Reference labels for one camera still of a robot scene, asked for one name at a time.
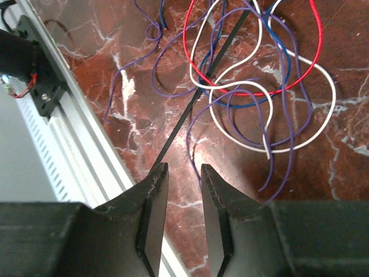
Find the grey slotted cable duct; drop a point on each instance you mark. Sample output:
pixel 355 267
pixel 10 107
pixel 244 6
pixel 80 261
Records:
pixel 47 152

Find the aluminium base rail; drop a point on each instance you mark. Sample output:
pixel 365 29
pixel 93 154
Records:
pixel 94 172

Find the left black mount plate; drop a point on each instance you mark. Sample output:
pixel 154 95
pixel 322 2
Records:
pixel 51 83

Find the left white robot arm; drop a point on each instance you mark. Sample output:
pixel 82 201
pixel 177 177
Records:
pixel 21 57

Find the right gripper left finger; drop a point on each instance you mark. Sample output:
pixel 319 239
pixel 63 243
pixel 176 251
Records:
pixel 122 237

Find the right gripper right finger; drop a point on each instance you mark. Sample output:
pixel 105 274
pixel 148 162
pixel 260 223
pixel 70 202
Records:
pixel 281 238

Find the small circuit board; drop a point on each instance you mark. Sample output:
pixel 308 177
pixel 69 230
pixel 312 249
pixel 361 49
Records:
pixel 7 85

